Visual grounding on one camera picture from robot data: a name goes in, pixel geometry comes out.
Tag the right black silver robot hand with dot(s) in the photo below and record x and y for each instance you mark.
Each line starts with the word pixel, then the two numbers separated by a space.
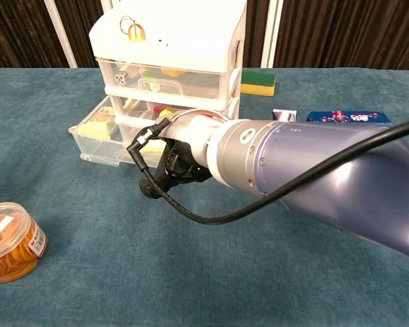
pixel 191 129

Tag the small pale yellow item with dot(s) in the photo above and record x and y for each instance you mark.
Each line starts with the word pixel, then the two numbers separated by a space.
pixel 155 148

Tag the clear lowest drawer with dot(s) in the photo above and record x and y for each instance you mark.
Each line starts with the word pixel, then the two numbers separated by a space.
pixel 95 150

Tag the white plastic drawer cabinet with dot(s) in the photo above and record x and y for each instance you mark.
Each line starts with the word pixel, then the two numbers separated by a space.
pixel 191 27

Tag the clear highest drawer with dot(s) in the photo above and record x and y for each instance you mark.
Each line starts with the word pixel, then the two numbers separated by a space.
pixel 197 85

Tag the yellow red toy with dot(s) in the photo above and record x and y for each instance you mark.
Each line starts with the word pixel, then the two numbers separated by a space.
pixel 165 113

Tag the yellow toy block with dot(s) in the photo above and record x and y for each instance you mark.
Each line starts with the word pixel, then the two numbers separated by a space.
pixel 174 72

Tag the green white marker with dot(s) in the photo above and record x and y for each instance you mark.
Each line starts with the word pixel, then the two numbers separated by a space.
pixel 149 73

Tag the green yellow sponge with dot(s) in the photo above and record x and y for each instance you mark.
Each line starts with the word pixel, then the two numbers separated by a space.
pixel 259 83

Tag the white dotted dice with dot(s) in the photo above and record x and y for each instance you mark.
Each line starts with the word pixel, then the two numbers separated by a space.
pixel 121 78

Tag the yellow-green snack packet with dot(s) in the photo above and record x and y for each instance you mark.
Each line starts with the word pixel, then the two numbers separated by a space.
pixel 99 127

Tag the purple toothpaste tube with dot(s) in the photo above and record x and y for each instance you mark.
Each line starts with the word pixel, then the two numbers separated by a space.
pixel 284 115

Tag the dark blue printed box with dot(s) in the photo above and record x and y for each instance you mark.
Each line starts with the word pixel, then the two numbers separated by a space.
pixel 327 117

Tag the teal table cloth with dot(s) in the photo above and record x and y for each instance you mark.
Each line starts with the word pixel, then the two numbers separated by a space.
pixel 122 255

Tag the dark brown pleated curtain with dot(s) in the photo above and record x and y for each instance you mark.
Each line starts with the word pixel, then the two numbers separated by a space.
pixel 20 34

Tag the clear jar of rubber bands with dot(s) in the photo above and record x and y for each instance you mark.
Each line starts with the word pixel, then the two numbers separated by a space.
pixel 10 245

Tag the white frame post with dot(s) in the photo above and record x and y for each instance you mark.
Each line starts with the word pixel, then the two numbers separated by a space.
pixel 272 34
pixel 105 5
pixel 59 34

